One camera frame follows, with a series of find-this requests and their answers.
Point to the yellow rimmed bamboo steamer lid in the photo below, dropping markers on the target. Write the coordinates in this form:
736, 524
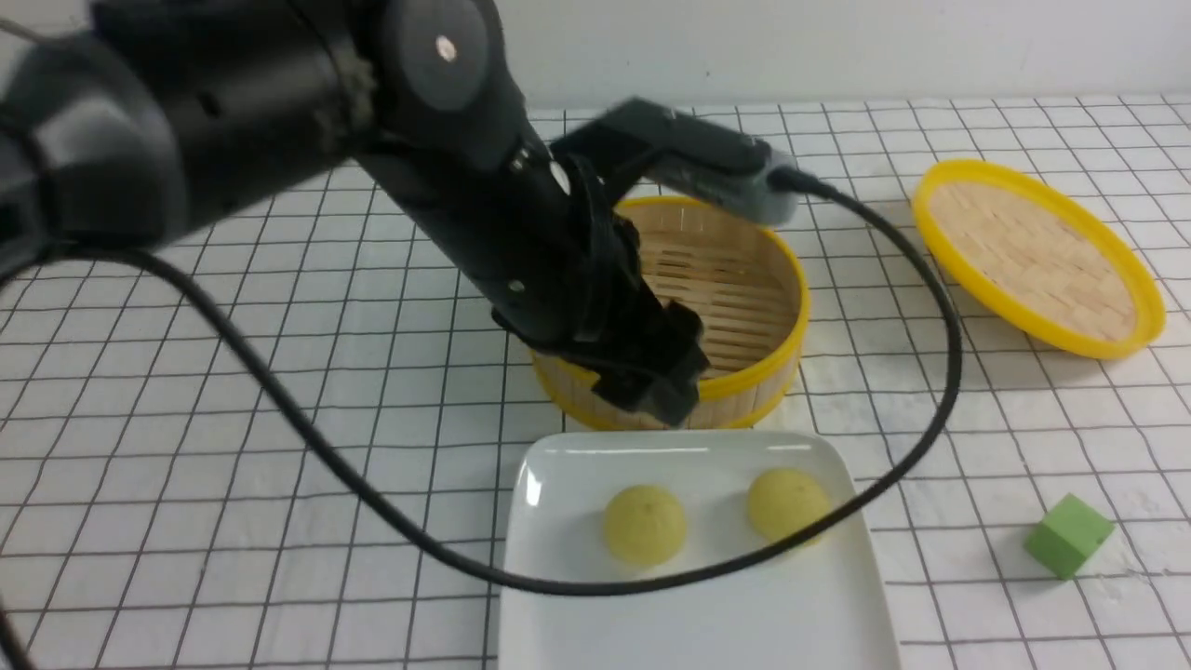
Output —
1038, 259

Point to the green foam cube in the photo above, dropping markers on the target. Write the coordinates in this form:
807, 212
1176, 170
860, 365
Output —
1067, 537

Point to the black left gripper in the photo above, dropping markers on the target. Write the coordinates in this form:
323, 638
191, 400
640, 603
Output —
559, 268

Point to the yellow rimmed bamboo steamer basket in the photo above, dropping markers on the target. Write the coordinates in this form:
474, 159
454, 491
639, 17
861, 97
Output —
750, 292

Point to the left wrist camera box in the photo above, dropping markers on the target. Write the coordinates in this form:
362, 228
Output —
639, 139

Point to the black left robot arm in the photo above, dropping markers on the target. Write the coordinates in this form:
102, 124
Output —
165, 117

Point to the yellow steamed bun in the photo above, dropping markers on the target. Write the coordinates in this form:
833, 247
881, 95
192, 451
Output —
644, 526
782, 501

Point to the white square plate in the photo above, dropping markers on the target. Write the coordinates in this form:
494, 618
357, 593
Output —
823, 606

